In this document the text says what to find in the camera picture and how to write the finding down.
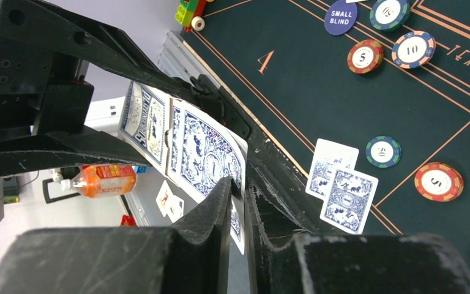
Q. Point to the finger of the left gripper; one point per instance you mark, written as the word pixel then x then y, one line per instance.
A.
pixel 60 149
pixel 97 48

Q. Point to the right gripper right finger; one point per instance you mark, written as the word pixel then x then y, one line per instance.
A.
pixel 302 262

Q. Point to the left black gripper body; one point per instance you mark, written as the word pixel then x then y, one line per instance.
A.
pixel 41 84

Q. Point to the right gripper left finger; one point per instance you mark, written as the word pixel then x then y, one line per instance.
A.
pixel 189 256

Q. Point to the blue playing card deck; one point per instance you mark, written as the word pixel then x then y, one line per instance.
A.
pixel 145 120

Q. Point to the orange poker chip stack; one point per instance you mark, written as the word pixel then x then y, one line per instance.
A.
pixel 439 182

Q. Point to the card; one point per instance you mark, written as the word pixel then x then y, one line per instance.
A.
pixel 349 197
pixel 327 155

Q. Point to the card being pulled out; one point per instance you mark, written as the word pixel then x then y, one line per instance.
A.
pixel 202 152

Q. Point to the green poker chip stack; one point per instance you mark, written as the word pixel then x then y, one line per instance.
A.
pixel 383 151

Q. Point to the blue small blind button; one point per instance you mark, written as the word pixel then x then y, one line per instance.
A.
pixel 340 17

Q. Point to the orange drink bottle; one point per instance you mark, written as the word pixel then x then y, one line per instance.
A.
pixel 96 181

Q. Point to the loose cards on floor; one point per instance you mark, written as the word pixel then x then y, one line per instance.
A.
pixel 169 204

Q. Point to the red object on floor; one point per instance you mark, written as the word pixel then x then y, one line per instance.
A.
pixel 128 220

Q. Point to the grey lego block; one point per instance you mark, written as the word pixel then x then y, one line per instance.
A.
pixel 189 14

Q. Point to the dark green poker mat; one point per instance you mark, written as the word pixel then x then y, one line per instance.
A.
pixel 279 60

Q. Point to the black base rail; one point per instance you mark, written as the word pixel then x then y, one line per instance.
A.
pixel 275 183

